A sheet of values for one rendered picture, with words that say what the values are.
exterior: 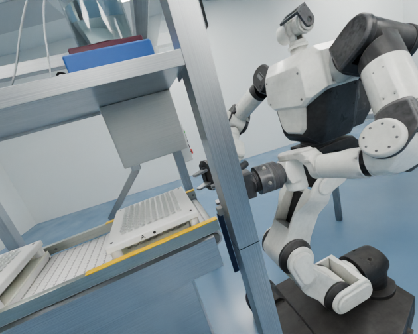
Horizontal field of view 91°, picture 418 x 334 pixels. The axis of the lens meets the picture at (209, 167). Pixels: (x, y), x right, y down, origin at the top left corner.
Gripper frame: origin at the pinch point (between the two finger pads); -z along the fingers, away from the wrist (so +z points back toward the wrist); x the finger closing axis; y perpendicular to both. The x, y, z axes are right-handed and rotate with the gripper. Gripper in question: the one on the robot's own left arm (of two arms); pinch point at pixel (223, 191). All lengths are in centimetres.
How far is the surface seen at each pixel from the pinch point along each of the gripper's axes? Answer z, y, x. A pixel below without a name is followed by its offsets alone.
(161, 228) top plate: -19.0, -7.9, 0.9
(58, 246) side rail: -58, 12, 5
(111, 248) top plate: -31.7, -9.8, 0.8
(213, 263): -9.0, -8.6, 16.0
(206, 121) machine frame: -1.2, -13.6, -22.3
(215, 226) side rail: -5.6, -8.1, 5.5
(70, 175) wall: -229, 360, 25
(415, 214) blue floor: 147, 61, 94
